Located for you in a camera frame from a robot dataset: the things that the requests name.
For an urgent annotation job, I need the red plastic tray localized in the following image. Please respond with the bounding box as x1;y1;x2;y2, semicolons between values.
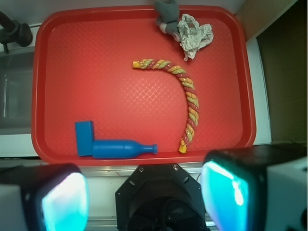
31;6;256;166

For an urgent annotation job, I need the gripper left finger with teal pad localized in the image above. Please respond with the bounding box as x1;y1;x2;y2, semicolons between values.
0;164;90;231

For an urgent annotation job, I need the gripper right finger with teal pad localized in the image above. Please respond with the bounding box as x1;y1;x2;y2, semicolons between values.
201;145;308;231

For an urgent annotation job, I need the crumpled white paper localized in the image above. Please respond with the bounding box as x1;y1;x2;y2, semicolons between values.
178;13;214;62

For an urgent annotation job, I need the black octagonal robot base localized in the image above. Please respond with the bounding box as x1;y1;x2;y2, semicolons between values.
115;164;209;231

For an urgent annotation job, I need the multicoloured twisted rope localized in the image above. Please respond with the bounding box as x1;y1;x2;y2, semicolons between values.
131;58;200;154

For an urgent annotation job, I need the grey plush toy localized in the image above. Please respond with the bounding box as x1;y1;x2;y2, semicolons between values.
154;0;181;43

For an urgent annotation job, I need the blue plastic bottle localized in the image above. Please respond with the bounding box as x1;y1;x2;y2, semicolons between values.
92;140;158;159

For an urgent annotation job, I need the blue rectangular block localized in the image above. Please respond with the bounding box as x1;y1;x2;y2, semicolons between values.
75;121;94;156

